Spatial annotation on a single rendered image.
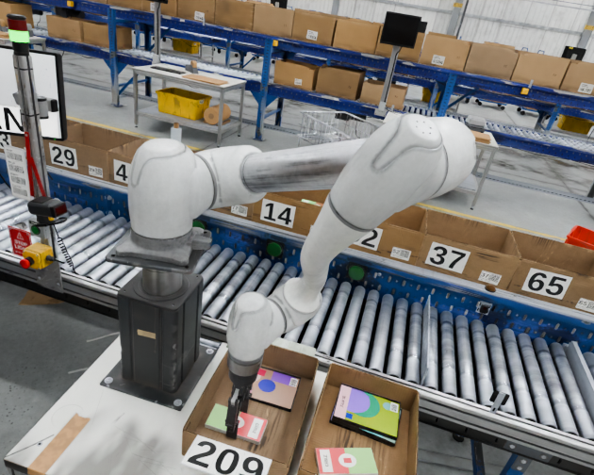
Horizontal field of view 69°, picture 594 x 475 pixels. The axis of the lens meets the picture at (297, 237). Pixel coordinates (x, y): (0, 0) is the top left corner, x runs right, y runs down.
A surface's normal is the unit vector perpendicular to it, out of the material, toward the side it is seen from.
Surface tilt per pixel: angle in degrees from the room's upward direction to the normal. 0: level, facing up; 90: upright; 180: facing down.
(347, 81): 90
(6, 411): 0
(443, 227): 90
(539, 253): 89
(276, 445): 1
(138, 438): 0
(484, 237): 90
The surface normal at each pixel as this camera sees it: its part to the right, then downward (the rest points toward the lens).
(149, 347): -0.24, 0.44
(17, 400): 0.15, -0.87
